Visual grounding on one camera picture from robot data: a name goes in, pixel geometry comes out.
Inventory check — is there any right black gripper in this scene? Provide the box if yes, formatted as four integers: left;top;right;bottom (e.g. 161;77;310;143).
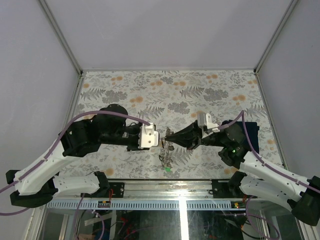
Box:
165;119;227;151

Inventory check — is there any metal key organizer ring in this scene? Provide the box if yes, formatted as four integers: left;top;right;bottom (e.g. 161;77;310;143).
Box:
158;126;176;173

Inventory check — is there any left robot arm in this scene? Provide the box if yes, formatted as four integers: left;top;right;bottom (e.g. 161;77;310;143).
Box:
5;104;160;208

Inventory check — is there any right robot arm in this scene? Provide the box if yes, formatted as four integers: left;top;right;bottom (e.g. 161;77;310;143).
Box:
165;121;320;226

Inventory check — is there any floral table mat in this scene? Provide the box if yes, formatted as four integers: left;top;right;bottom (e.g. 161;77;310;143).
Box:
65;70;283;179

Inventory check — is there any dark blue cloth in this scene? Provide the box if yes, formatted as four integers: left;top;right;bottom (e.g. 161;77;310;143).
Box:
222;119;260;154

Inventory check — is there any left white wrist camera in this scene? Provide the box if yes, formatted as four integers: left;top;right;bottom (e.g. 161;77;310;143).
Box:
138;122;160;149

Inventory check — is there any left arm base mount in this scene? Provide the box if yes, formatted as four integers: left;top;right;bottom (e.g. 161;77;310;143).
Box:
84;182;125;199

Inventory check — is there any aluminium front rail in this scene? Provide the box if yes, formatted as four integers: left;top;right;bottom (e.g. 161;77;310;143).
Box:
37;179;307;200

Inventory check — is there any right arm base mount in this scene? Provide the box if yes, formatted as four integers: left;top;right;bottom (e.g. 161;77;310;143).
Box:
211;179;250;199

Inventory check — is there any slotted cable duct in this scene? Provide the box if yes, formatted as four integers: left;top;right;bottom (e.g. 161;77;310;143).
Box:
46;199;245;211

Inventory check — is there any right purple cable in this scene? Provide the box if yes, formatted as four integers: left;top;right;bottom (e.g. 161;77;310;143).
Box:
217;109;320;238

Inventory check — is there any purple cable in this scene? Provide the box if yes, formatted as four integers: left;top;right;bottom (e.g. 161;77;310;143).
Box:
0;110;152;240
217;109;320;238

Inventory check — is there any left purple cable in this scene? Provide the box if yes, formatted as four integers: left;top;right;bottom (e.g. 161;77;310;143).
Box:
0;110;152;240

